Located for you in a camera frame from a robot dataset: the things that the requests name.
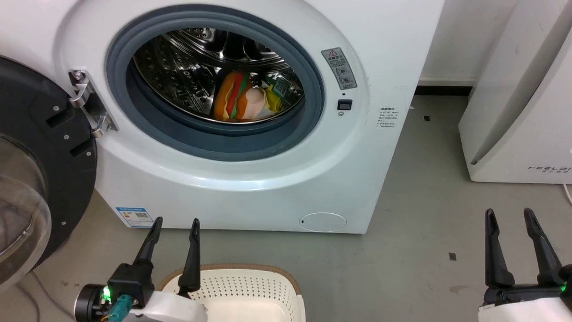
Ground orange hamburger plush toy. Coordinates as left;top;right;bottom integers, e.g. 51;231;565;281
213;71;251;122

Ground grey rubber door gasket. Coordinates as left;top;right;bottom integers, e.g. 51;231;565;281
106;10;325;161

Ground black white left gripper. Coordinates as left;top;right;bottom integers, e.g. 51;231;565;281
74;217;209;322

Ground grey warning sticker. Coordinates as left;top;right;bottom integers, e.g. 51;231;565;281
321;47;358;90

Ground white perforated laundry basket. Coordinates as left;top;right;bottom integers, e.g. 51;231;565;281
156;264;307;322

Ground stainless steel washer drum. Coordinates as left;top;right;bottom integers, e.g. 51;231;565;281
133;28;305;125

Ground chrome door hinge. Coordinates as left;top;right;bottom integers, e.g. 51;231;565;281
68;69;119;138

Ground white air purifier appliance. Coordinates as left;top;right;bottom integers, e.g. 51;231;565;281
458;0;572;184

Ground dark round washing machine door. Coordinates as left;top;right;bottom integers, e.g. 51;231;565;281
0;56;98;291

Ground pink and yellow plush toy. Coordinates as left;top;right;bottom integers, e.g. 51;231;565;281
246;86;283;119

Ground blue energy label sticker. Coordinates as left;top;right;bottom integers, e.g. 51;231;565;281
115;207;154;229

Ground black baseboard strip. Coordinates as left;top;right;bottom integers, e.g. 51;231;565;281
415;85;473;96

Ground teal cable connector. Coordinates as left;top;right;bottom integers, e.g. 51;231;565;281
106;295;135;321

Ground white front-load washing machine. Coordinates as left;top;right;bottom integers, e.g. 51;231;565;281
0;0;445;234

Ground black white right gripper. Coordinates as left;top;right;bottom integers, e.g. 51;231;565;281
478;208;572;322

